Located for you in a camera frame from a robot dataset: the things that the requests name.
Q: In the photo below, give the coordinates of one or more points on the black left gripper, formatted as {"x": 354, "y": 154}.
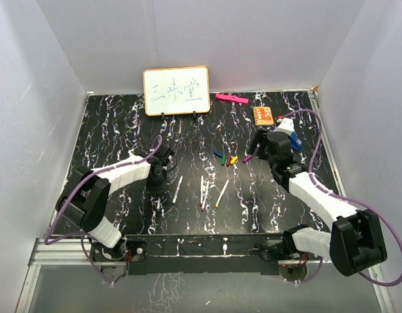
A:
{"x": 159, "y": 191}

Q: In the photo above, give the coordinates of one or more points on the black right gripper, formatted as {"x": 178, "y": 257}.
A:
{"x": 260, "y": 138}

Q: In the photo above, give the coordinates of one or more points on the blue white pen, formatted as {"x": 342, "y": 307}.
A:
{"x": 174, "y": 199}

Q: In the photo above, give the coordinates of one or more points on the blue pen cap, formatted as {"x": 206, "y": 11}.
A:
{"x": 218, "y": 154}

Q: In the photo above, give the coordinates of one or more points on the red white pen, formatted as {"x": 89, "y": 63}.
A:
{"x": 201, "y": 191}

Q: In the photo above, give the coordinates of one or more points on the green white pen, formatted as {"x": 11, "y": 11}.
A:
{"x": 158, "y": 204}

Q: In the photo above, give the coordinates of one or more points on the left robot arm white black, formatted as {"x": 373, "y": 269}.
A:
{"x": 86, "y": 193}

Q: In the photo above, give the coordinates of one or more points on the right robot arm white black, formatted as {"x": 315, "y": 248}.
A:
{"x": 354, "y": 241}

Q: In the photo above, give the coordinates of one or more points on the purple pen cap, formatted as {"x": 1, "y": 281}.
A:
{"x": 247, "y": 158}

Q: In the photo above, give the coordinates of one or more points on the yellow pen cap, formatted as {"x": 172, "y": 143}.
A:
{"x": 233, "y": 160}

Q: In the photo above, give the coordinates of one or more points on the purple tipped white pen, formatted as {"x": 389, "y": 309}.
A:
{"x": 205, "y": 196}

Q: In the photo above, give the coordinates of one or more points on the orange tipped white pen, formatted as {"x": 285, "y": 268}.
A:
{"x": 221, "y": 194}

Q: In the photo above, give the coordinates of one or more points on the orange card box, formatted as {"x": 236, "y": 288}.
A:
{"x": 263, "y": 116}

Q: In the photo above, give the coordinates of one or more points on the blue stapler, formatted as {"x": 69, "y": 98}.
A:
{"x": 296, "y": 142}

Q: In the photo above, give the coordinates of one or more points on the yellow framed whiteboard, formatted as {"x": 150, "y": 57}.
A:
{"x": 173, "y": 91}

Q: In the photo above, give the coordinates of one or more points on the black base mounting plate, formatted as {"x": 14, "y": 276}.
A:
{"x": 236, "y": 253}

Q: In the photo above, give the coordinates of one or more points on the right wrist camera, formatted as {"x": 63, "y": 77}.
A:
{"x": 285, "y": 125}

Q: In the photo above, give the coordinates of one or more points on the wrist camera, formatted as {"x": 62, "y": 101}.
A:
{"x": 163, "y": 160}
{"x": 285, "y": 125}

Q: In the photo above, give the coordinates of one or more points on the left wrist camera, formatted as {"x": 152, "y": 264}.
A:
{"x": 163, "y": 160}

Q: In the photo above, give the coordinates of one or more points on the aluminium frame rail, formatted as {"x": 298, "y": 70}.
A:
{"x": 64, "y": 252}

